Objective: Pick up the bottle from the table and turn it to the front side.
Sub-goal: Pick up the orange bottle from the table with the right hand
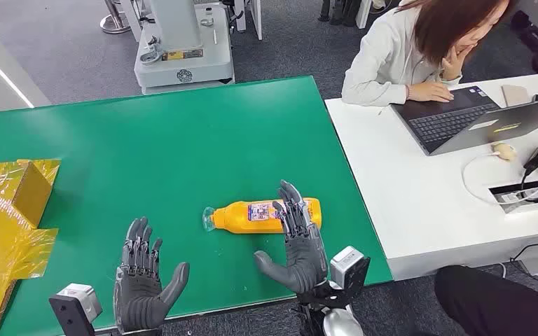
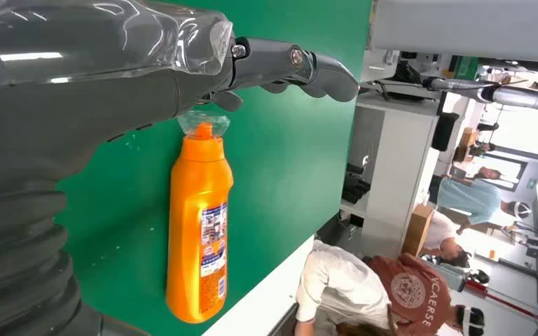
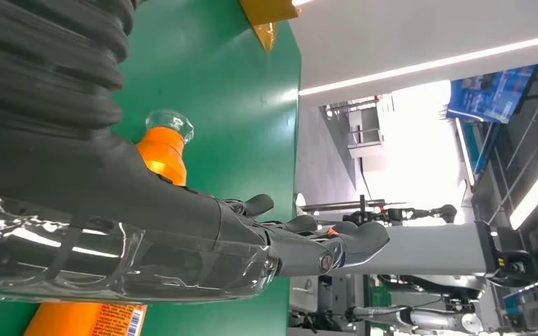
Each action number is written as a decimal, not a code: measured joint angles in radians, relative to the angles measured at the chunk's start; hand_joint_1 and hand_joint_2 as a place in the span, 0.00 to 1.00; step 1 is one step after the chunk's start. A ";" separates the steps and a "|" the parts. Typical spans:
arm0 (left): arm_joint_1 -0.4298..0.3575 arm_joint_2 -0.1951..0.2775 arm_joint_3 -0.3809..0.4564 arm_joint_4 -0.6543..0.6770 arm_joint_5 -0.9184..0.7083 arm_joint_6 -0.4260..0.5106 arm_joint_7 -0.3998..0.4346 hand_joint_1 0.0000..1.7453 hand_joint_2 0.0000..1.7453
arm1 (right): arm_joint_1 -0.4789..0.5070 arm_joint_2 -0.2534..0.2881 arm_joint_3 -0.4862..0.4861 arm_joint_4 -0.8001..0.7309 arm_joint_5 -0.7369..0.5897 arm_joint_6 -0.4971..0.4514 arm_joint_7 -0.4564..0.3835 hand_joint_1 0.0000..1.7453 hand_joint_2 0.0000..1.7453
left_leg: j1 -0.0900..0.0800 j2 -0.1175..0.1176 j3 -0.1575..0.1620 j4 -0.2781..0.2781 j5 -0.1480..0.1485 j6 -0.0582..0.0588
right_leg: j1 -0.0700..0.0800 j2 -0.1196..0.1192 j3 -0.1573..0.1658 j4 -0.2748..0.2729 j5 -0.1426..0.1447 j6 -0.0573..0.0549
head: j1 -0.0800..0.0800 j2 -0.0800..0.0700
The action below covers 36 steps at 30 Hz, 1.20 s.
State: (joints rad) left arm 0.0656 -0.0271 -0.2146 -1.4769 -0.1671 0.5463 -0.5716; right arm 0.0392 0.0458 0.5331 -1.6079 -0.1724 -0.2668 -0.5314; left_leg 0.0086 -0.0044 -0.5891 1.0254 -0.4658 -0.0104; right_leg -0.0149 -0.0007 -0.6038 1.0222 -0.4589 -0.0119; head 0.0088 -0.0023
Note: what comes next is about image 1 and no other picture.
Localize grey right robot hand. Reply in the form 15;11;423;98
254;179;329;295

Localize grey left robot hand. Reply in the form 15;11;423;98
113;216;190;334

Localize orange plastic bottle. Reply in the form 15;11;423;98
202;197;323;235

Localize cardboard box with yellow film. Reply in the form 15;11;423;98
0;159;61;336

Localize person's leg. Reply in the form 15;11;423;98
434;265;538;336

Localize grey laptop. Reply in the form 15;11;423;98
391;85;538;157

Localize beige mouse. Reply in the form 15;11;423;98
491;142;517;162

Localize desk socket tray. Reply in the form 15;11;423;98
488;177;538;214

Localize beige notebook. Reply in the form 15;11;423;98
501;85;531;108

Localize chrome stand base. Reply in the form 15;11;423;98
99;0;132;34

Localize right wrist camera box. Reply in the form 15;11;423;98
329;246;371;298

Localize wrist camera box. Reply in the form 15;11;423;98
329;246;371;298
49;283;103;336

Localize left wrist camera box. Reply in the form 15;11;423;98
49;283;103;336

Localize white cable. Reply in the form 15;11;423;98
461;150;538;206

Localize black cable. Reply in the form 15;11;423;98
510;236;538;285

